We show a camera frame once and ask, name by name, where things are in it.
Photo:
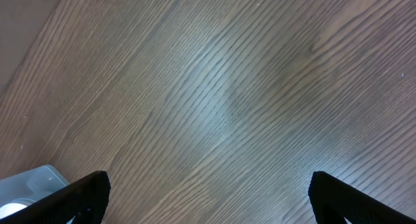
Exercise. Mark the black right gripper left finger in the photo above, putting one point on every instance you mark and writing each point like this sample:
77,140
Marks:
83,202

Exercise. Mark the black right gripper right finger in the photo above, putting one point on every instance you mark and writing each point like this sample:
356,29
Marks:
334,201

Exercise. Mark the clear plastic storage bin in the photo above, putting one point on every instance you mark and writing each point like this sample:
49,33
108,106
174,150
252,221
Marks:
32,185

